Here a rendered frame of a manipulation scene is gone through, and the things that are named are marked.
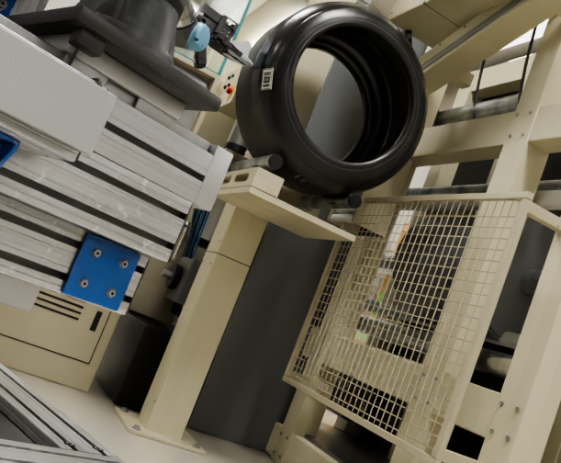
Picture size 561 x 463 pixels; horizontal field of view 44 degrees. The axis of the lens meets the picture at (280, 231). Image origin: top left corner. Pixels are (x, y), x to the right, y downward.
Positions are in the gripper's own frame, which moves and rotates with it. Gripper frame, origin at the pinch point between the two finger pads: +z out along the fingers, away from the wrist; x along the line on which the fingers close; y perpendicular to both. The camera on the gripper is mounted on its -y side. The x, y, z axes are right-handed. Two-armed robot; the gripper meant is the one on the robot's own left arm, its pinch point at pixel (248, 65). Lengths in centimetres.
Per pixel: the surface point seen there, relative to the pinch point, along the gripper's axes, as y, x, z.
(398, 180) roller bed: 5, 21, 72
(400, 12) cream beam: 55, 18, 41
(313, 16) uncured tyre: 19.1, -11.2, 7.3
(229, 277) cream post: -55, 27, 35
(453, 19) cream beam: 56, 2, 53
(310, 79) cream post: 19.3, 27.5, 27.3
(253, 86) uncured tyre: -6.0, -4.6, 3.6
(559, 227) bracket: -9, -58, 78
